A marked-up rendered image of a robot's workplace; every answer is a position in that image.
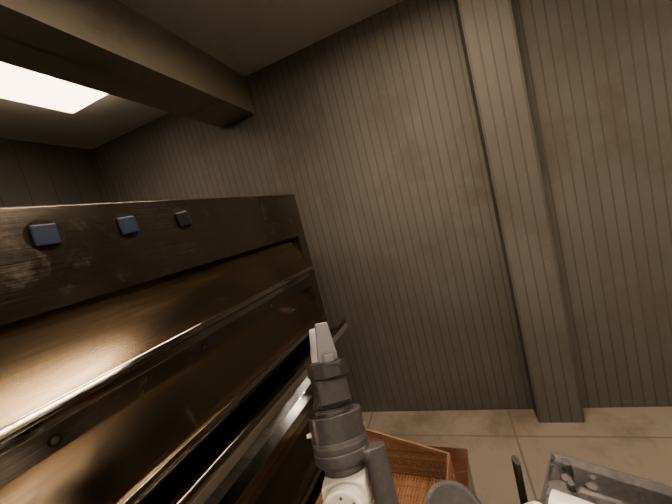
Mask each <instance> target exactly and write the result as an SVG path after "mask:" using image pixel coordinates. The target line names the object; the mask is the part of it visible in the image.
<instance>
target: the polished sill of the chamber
mask: <svg viewBox="0 0 672 504"><path fill-rule="evenodd" d="M313 400H314V397H313V392H312V386H311V384H310V385H309V387H308V388H307V389H306V391H305V392H304V393H303V394H302V396H301V397H300V398H299V400H298V401H297V402H296V404H295V405H294V406H293V407H292V409H291V410H290V411H289V413H288V414H287V415H286V416H285V418H284V419H283V420H282V422H281V423H280V424H279V426H278V427H277V428H276V429H275V431H274V432H273V433H272V435H271V436H270V437H269V439H268V440H267V441H266V442H265V444H264V445H263V446H262V448H261V449H260V450H259V452H258V453H257V454H256V455H255V457H254V458H253V459H252V461H251V462H250V463H249V465H248V466H247V467H246V468H245V470H244V471H243V472H242V474H241V475H240V476H239V477H238V479H237V480H236V481H235V483H234V484H233V485H232V487H231V488H230V489H229V490H228V492H227V493H226V494H225V496H224V497H223V498H222V500H221V501H220V502H219V503H218V504H246V503H247V502H248V500H249V499H250V497H251V496H252V494H253V493H254V491H255V490H256V489H257V487H258V486H259V484H260V483H261V481H262V480H263V478H264V477H265V475H266V474H267V472H268V471H269V469H270V468H271V467H272V465H273V464H274V462H275V461H276V459H277V458H278V456H279V455H280V453H281V452H282V450H283V449H284V447H285V446H286V445H287V443H288V442H289V440H290V439H291V437H292V436H293V434H294V433H295V431H296V430H297V428H298V427H299V426H300V424H301V423H302V421H303V420H304V418H305V417H306V415H307V414H308V412H309V411H310V409H311V408H312V406H313V403H314V401H313Z"/></svg>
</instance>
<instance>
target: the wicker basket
mask: <svg viewBox="0 0 672 504"><path fill-rule="evenodd" d="M365 430H366V432H367V433H366V434H367V435H368V436H367V439H368V440H369V441H368V442H372V441H373V442H374V441H380V440H382V441H383V440H384V441H383V442H385V441H386V442H385V445H386V446H385V447H386V448H387V449H386V451H387V456H388V460H389V459H390V460H389V463H390V466H391V467H390V468H391V472H392V477H393V481H394V485H395V489H396V494H397V497H398V502H399V504H425V499H426V496H427V493H428V492H429V490H430V489H431V487H432V486H433V485H435V484H436V483H438V482H440V481H443V480H453V481H456V479H455V474H454V470H453V466H452V461H451V456H450V453H449V452H445V451H443V450H438V449H435V448H432V447H428V446H426V445H421V444H420V443H419V444H418V443H415V442H411V441H408V440H404V439H403V438H402V439H401V438H397V436H396V437H394V436H391V435H387V434H386V433H385V434H384V433H382V432H381V433H380V432H377V431H375V430H370V429H367V428H365ZM376 436H377V437H376ZM379 437H380V438H379ZM381 437H383V438H381ZM371 438H372V439H371ZM373 438H374V439H373ZM384 438H385V439H384ZM386 438H387V439H386ZM376 439H377V440H376ZM378 439H379V440H378ZM389 439H390V440H389ZM370 440H371V441H370ZM387 441H388V442H387ZM392 441H393V442H392ZM395 442H396V443H395ZM397 442H398V443H397ZM386 443H387V444H386ZM389 443H390V444H389ZM400 443H401V444H400ZM391 444H392V445H391ZM393 444H394V445H393ZM396 445H397V446H396ZM398 445H399V446H398ZM401 445H402V446H401ZM403 445H404V446H403ZM388 446H389V447H388ZM406 446H407V447H406ZM408 446H409V447H408ZM392 447H393V448H392ZM394 447H395V448H394ZM397 447H398V448H397ZM399 447H400V448H399ZM410 447H412V448H410ZM391 448H392V449H391ZM402 448H403V449H402ZM395 449H396V450H395ZM413 449H415V450H413ZM398 450H399V451H398ZM400 450H401V451H400ZM405 450H406V451H405ZM416 450H417V451H416ZM418 450H419V451H418ZM390 451H391V452H390ZM392 451H393V452H392ZM410 451H411V452H410ZM426 451H427V452H426ZM428 451H429V452H428ZM394 452H396V453H394ZM412 452H413V453H412ZM419 452H420V453H419ZM431 452H432V453H431ZM404 453H405V454H404ZM406 453H407V454H406ZM422 453H423V454H422ZM424 453H425V454H424ZM391 454H392V455H391ZM398 454H399V455H398ZM408 454H410V455H408ZM415 454H417V455H415ZM427 454H428V455H427ZM429 454H430V455H429ZM434 454H436V455H434ZM402 455H403V456H402ZM418 455H419V456H418ZM420 455H421V456H420ZM437 455H438V456H437ZM439 455H440V456H439ZM392 456H393V457H392ZM394 456H395V457H394ZM405 456H406V457H405ZM407 456H408V457H407ZM411 456H412V457H411ZM428 456H429V457H428ZM430 456H431V457H430ZM397 457H398V458H397ZM399 457H400V458H399ZM414 457H415V458H414ZM416 457H417V458H416ZM421 457H422V458H421ZM438 457H439V458H438ZM440 457H441V458H440ZM391 458H392V459H391ZM401 458H402V459H401ZM406 458H407V459H406ZM408 458H409V459H408ZM424 458H425V459H424ZM426 458H427V459H426ZM443 458H444V459H443ZM395 459H396V460H395ZM410 459H411V460H410ZM417 459H418V460H417ZM436 459H437V460H436ZM398 460H399V461H398ZM404 460H405V461H404ZM415 460H416V461H415ZM420 460H421V461H420ZM422 460H423V461H422ZM427 460H428V461H427ZM438 460H440V461H438ZM446 460H447V461H446ZM390 461H391V462H390ZM392 461H393V462H392ZM407 461H408V462H407ZM409 461H410V462H409ZM413 461H414V462H413ZM424 461H425V462H424ZM431 461H432V462H431ZM401 462H402V463H401ZM416 462H417V463H416ZM418 462H419V463H418ZM434 462H435V463H434ZM439 462H440V463H439ZM441 462H442V463H441ZM403 463H404V464H403ZM410 463H411V464H410ZM427 463H428V464H427ZM444 463H445V464H444ZM393 464H394V465H393ZM414 464H415V465H414ZM430 464H431V465H430ZM435 464H436V465H435ZM437 464H438V465H437ZM400 465H401V466H400ZM402 465H403V466H402ZM424 465H425V466H424ZM440 465H441V466H440ZM445 465H446V466H445ZM409 466H410V467H409ZM411 466H412V467H411ZM426 466H427V467H426ZM431 466H432V467H431ZM433 466H434V467H433ZM397 467H398V468H397ZM415 467H416V468H415ZM418 467H419V468H418ZM420 467H421V468H420ZM436 467H437V468H436ZM443 467H444V468H443ZM407 468H408V469H407ZM422 468H423V469H422ZM427 468H428V469H427ZM429 468H430V469H429ZM445 468H446V469H445ZM394 469H395V470H394ZM396 469H397V470H396ZM410 469H411V470H410ZM416 469H417V470H416ZM432 469H433V470H432ZM398 470H399V471H398ZM400 470H401V471H400ZM419 470H420V471H419ZM425 470H426V471H425ZM441 470H442V471H441ZM407 471H408V472H407ZM413 471H414V472H413ZM434 471H435V472H434ZM401 472H402V473H401ZM415 472H416V473H415ZM417 472H418V473H417ZM422 472H423V473H422ZM442 472H443V473H442ZM444 472H445V473H444ZM424 473H425V474H424ZM431 473H432V474H431ZM433 474H434V475H433ZM440 474H441V475H440ZM442 475H443V476H442ZM445 477H446V478H445ZM395 478H396V479H395ZM398 478H399V479H398ZM401 478H402V479H401ZM404 478H405V480H404ZM407 478H408V480H407ZM410 479H411V480H410ZM413 479H414V481H413ZM416 479H417V481H416ZM419 480H420V482H419ZM422 481H423V483H422ZM425 482H426V484H425ZM428 484H429V485H428ZM401 486H402V487H401ZM423 486H424V487H423ZM407 487H408V488H407ZM426 487H427V488H426ZM410 488H411V489H410ZM413 488H414V490H413ZM416 489H417V491H416ZM419 491H420V492H419ZM398 492H399V493H398ZM319 493H320V494H319V496H318V498H317V501H316V503H315V504H323V503H324V502H323V501H322V499H323V496H322V490H321V492H319ZM401 493H402V494H401ZM422 493H423V494H422ZM420 495H421V496H420ZM410 497H411V498H410ZM400 498H401V499H400ZM413 498H414V499H413ZM403 499H404V500H403ZM416 499H417V501H416ZM406 500H407V501H406ZM419 502H420V503H419Z"/></svg>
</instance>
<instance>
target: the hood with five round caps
mask: <svg viewBox="0 0 672 504"><path fill-rule="evenodd" d="M297 236H298V234H297V230H296V226H295V223H294V219H293V215H292V211H291V208H290V204H289V200H288V196H287V195H275V196H254V197H232V198H211V199H190V200H168V201H147V202H126V203H104V204H83V205H62V206H40V207H19V208H0V325H4V324H7V323H10V322H14V321H17V320H20V319H24V318H27V317H30V316H34V315H37V314H40V313H44V312H47V311H50V310H54V309H57V308H60V307H64V306H67V305H70V304H73V303H77V302H80V301H83V300H87V299H90V298H93V297H97V296H100V295H103V294H107V293H110V292H113V291H117V290H120V289H123V288H127V287H130V286H133V285H137V284H140V283H143V282H147V281H150V280H153V279H157V278H160V277H163V276H167V275H170V274H173V273H177V272H180V271H183V270H187V269H190V268H193V267H197V266H200V265H203V264H207V263H210V262H213V261H217V260H220V259H223V258H227V257H230V256H233V255H237V254H240V253H243V252H247V251H250V250H253V249H257V248H260V247H263V246H267V245H270V244H273V243H277V242H280V241H283V240H287V239H290V238H293V237H297Z"/></svg>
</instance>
